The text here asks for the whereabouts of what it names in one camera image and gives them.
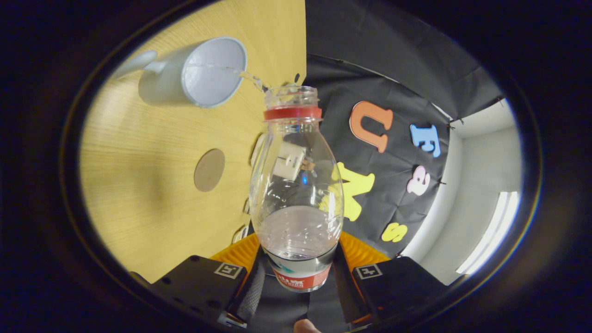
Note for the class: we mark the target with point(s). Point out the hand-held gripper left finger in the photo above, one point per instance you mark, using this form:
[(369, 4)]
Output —
[(249, 300)]

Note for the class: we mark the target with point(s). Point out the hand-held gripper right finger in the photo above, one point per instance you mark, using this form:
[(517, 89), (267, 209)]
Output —
[(348, 300)]

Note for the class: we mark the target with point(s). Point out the clear plastic juice bottle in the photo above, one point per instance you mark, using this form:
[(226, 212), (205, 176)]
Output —
[(298, 231)]

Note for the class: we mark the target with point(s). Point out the white cup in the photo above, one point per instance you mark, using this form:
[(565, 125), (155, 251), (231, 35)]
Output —
[(208, 74)]

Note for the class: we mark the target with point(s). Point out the white toaster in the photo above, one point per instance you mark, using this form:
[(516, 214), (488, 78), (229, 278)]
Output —
[(289, 161)]

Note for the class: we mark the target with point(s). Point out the wooden table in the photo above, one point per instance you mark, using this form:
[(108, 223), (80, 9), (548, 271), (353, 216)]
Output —
[(152, 185)]

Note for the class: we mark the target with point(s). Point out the long ceiling light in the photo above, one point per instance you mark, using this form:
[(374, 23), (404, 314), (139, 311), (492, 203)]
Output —
[(492, 231)]

